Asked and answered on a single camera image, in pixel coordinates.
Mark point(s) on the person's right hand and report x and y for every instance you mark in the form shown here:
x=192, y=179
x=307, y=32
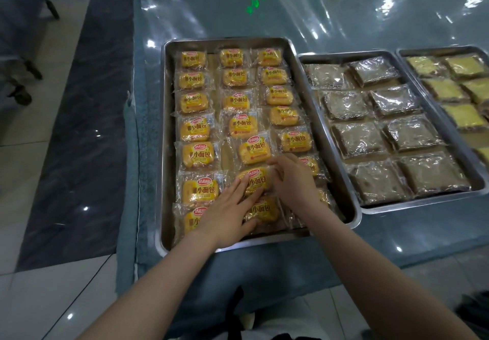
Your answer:
x=300, y=187

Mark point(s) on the person's left hand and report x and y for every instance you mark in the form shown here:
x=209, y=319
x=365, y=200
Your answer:
x=223, y=221

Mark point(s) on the person's right thumb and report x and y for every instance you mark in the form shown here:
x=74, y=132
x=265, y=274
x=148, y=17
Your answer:
x=280, y=185

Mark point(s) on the person's left thumb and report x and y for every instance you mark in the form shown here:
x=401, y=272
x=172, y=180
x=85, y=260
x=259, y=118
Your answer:
x=253, y=226

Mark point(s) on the yellow bread packet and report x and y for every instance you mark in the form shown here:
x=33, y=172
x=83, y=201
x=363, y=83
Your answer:
x=256, y=180

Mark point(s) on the person's right forearm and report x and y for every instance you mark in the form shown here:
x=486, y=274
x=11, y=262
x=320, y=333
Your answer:
x=374, y=278

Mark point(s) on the person's left forearm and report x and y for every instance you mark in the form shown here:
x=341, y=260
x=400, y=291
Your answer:
x=152, y=294

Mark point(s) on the teal tablecloth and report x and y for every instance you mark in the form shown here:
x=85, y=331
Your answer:
x=267, y=271

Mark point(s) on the metal tray with brown cakes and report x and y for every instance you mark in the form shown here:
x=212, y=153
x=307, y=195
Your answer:
x=336, y=137

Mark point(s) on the white shirt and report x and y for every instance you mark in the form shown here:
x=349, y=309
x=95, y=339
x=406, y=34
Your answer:
x=282, y=322

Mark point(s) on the rows of yellow bread packs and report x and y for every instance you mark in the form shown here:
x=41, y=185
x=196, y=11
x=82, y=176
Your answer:
x=195, y=129

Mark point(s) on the large metal tray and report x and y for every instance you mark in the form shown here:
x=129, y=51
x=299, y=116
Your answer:
x=167, y=141

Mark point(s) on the group of brown wrapped cakes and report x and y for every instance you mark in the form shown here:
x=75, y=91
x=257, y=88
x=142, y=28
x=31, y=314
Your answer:
x=393, y=137

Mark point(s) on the clear plastic table cover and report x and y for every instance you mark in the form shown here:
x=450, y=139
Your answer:
x=267, y=11

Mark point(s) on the metal tray with green cakes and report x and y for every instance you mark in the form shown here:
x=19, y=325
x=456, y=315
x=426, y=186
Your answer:
x=435, y=99

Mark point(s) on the group of green wrapped cakes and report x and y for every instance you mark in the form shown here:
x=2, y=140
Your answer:
x=462, y=116

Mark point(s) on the black chair base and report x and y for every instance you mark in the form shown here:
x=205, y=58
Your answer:
x=47, y=2

